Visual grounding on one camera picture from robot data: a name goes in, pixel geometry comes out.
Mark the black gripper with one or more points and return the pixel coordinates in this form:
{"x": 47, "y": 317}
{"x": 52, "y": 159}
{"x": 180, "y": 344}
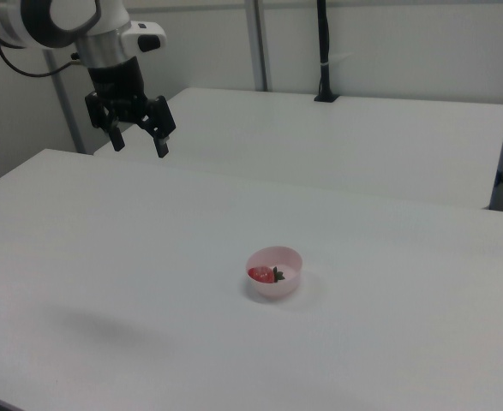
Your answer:
{"x": 118, "y": 85}

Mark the red toy strawberry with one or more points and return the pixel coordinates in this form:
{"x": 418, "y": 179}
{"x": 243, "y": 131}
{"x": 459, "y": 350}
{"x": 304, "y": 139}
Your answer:
{"x": 260, "y": 274}

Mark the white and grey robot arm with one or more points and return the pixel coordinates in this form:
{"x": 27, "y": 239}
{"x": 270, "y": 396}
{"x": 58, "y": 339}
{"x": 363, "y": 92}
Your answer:
{"x": 62, "y": 21}

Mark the pink plastic bowl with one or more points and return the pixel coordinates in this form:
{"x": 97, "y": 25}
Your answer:
{"x": 277, "y": 289}

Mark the white folding table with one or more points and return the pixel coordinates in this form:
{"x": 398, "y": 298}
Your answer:
{"x": 319, "y": 141}

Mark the grey partition end post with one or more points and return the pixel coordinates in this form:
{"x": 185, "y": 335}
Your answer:
{"x": 69, "y": 120}

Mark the grey partition frame post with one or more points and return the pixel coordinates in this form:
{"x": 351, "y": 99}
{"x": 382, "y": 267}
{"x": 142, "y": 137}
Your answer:
{"x": 259, "y": 43}

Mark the black camera stand pole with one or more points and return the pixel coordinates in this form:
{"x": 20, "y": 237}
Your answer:
{"x": 325, "y": 51}

